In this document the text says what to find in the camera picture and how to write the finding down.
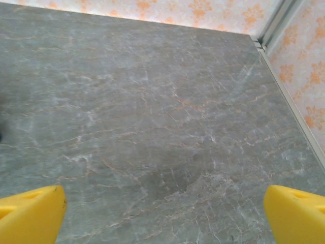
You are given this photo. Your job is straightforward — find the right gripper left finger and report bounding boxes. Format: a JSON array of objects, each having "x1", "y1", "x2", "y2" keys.
[{"x1": 0, "y1": 185, "x2": 68, "y2": 244}]

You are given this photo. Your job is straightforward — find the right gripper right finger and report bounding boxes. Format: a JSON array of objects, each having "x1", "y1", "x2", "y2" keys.
[{"x1": 263, "y1": 185, "x2": 325, "y2": 244}]

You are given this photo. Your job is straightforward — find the aluminium table edge rail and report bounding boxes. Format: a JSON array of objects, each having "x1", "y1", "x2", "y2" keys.
[{"x1": 250, "y1": 35, "x2": 325, "y2": 165}]

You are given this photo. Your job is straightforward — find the aluminium frame post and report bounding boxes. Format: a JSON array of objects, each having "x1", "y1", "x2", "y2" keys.
[{"x1": 256, "y1": 0, "x2": 297, "y2": 49}]

